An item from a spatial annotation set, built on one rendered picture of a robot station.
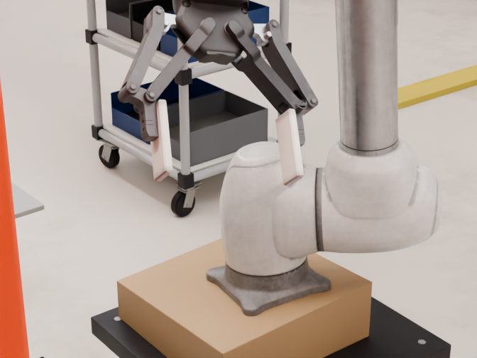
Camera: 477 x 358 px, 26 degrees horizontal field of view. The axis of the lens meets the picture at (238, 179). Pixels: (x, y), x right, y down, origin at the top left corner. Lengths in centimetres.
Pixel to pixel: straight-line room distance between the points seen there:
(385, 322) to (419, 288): 71
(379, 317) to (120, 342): 51
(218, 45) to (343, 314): 101
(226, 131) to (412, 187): 136
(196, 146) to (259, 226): 123
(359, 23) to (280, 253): 44
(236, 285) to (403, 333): 35
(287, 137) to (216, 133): 206
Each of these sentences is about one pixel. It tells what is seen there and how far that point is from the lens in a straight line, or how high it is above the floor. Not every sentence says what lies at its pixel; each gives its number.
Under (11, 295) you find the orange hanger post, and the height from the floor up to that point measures 106.
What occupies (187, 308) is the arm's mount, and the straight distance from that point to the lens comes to 191.
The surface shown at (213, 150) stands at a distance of 308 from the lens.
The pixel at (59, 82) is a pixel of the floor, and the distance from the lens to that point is 422.
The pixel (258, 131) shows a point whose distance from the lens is 318.
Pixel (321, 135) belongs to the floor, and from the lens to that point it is 366.
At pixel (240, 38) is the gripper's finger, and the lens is 101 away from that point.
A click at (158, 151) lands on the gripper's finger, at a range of 94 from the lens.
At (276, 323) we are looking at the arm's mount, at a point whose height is 41.
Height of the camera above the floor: 142
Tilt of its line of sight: 25 degrees down
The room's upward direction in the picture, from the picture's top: straight up
